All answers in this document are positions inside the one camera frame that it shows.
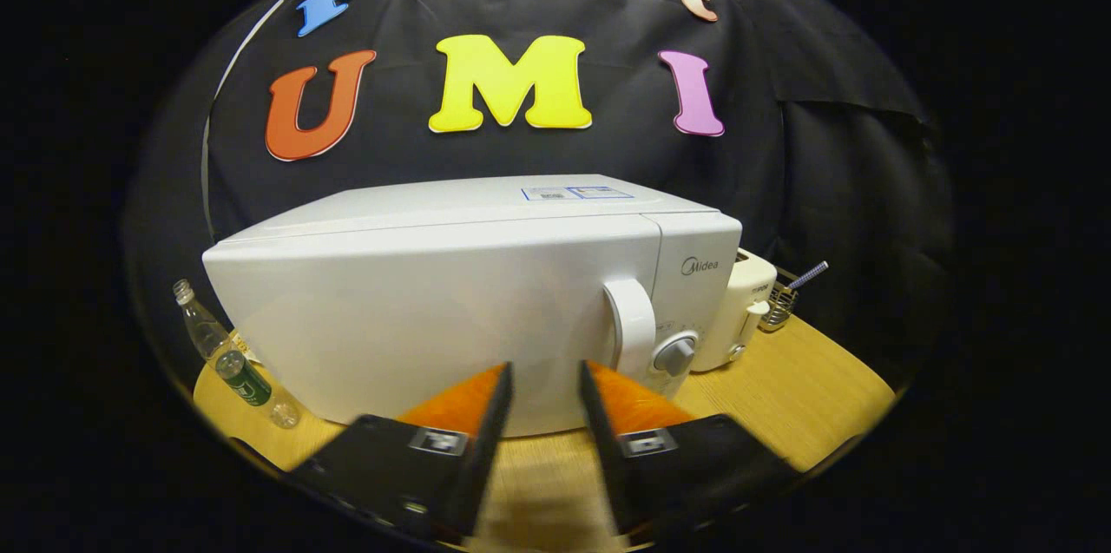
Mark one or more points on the white toaster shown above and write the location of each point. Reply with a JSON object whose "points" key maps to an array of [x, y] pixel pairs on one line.
{"points": [[738, 310]]}

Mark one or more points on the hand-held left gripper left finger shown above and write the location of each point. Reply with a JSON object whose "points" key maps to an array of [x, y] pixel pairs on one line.
{"points": [[490, 449]]}

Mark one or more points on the white microwave oven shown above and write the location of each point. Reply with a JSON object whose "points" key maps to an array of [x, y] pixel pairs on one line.
{"points": [[417, 301]]}

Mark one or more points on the black backdrop cloth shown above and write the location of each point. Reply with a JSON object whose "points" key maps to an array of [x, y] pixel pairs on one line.
{"points": [[825, 145]]}

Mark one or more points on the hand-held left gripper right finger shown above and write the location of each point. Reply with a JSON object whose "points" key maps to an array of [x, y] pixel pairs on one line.
{"points": [[603, 449]]}

